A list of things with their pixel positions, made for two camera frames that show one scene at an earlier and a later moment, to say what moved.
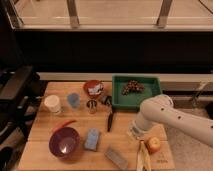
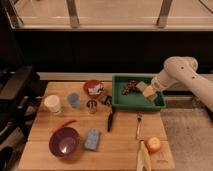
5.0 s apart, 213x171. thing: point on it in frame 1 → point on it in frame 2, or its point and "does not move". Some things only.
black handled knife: [110, 120] does not move
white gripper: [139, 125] → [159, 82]
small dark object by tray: [107, 100] does not move
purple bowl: [64, 142] does not move
